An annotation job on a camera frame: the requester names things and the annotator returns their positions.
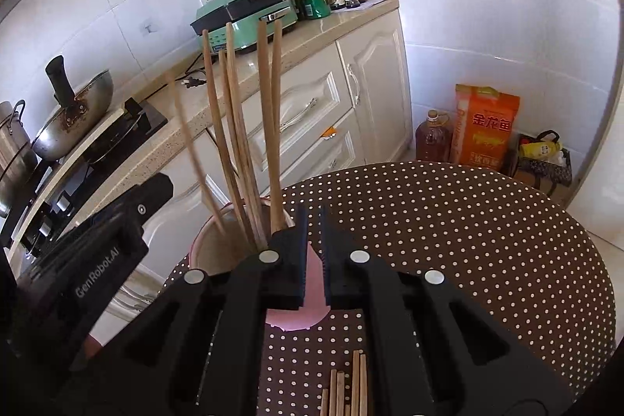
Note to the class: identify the pink cup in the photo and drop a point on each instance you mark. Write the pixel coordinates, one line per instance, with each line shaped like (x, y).
(214, 250)

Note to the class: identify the bunch of wooden chopsticks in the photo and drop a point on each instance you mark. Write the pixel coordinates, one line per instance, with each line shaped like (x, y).
(267, 128)

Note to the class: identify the yellow packet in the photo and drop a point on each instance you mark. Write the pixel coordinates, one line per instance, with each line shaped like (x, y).
(538, 149)

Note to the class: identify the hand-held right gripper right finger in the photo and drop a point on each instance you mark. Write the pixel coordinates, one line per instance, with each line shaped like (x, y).
(336, 270)

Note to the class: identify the beige kitchen countertop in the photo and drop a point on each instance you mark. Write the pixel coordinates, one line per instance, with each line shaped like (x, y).
(317, 36)

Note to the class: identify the stainless steel steamer pot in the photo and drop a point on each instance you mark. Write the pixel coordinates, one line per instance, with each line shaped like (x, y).
(12, 162)

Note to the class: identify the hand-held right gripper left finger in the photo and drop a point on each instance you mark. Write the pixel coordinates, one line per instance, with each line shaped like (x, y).
(297, 260)

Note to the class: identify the brown polka dot tablecloth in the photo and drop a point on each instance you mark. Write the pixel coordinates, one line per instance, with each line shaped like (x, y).
(463, 250)

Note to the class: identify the large cooking oil bottle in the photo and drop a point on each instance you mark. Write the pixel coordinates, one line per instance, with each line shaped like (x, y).
(431, 140)

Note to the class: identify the black patterned bag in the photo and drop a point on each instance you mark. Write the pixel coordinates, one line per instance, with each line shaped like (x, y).
(541, 172)

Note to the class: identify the black glass gas stove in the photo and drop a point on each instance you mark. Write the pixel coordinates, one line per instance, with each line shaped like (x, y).
(146, 118)

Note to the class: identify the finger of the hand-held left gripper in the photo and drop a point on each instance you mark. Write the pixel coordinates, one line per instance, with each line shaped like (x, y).
(146, 201)

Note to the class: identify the pile of wooden chopsticks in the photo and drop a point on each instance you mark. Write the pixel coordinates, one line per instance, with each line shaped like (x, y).
(356, 386)

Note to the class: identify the green electric cooker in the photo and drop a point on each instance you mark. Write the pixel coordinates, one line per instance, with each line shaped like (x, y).
(229, 23)

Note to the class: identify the white paper sheet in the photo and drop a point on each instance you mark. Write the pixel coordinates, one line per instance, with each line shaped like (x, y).
(375, 1)

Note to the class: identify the orange rice bag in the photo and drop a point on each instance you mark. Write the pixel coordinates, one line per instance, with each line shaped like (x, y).
(487, 128)

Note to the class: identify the steel wok with lid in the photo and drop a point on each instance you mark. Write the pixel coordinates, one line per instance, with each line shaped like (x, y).
(73, 123)

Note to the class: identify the orange sticker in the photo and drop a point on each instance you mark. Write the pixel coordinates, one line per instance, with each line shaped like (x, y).
(329, 133)

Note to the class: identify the small wall hook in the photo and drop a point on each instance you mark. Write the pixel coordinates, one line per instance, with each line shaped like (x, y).
(147, 27)

